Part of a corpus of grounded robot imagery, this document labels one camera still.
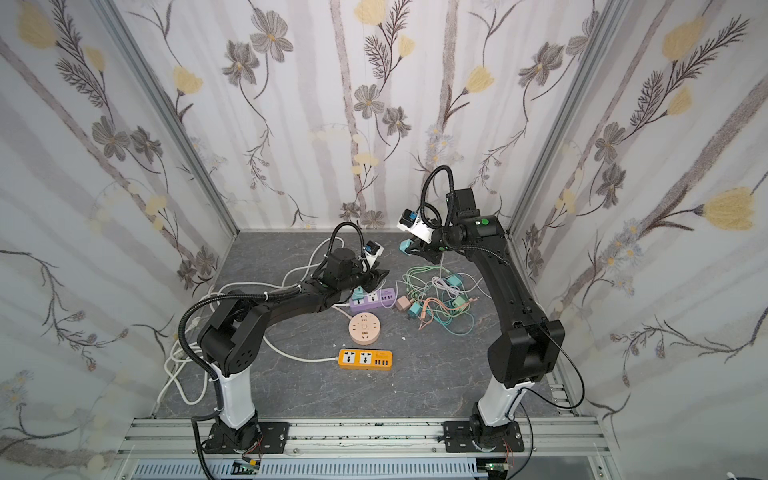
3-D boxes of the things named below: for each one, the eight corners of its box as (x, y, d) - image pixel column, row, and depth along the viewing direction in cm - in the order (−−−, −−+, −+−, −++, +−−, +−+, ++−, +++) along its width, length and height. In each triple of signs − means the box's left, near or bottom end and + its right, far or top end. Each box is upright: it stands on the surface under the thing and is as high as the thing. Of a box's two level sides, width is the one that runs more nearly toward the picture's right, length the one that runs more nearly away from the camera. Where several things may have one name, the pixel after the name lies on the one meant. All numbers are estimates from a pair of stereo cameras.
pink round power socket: (348, 344, 92) (347, 340, 90) (350, 317, 98) (350, 312, 96) (380, 344, 92) (379, 340, 90) (380, 317, 98) (380, 312, 96)
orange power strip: (338, 370, 87) (336, 366, 84) (340, 353, 90) (338, 349, 88) (392, 370, 87) (392, 366, 85) (392, 353, 90) (392, 349, 88)
